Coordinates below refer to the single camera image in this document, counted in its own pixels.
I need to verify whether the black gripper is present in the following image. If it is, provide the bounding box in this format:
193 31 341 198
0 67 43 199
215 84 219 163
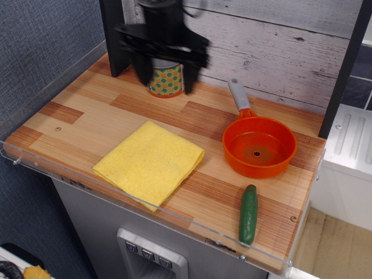
116 1 209 94

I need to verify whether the orange pot with grey handle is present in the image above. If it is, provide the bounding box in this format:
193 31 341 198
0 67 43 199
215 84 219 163
222 77 298 178

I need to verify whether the yellow cloth napkin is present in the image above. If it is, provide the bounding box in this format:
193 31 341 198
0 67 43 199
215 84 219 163
92 121 205 212

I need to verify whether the patterned tin can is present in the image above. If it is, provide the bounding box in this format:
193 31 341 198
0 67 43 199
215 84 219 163
147 58 184 98

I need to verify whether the green toy cucumber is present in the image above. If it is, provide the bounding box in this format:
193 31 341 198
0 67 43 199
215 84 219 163
239 184 258 245

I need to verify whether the grey toy fridge cabinet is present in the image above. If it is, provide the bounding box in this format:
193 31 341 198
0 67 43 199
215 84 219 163
53 179 269 278

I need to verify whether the silver dispenser panel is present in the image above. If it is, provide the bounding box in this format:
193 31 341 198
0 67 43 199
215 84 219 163
117 228 189 278

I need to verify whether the clear acrylic front guard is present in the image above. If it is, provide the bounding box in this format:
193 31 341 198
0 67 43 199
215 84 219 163
1 142 293 278

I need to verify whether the white toy sink unit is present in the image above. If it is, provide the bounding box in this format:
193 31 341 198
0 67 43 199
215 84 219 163
309 105 371 230

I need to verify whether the yellow object bottom left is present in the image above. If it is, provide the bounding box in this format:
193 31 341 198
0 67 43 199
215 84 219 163
23 266 52 279

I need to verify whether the black left frame post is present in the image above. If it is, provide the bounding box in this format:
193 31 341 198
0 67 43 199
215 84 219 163
99 0 131 77

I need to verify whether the black frame post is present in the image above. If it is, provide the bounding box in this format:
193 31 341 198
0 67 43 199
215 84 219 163
318 0 371 139
99 0 131 77

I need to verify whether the black right frame post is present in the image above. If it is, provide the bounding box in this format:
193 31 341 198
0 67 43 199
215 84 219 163
318 0 371 139

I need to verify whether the black braided cable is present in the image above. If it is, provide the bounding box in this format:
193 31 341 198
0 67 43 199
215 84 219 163
0 260 24 279

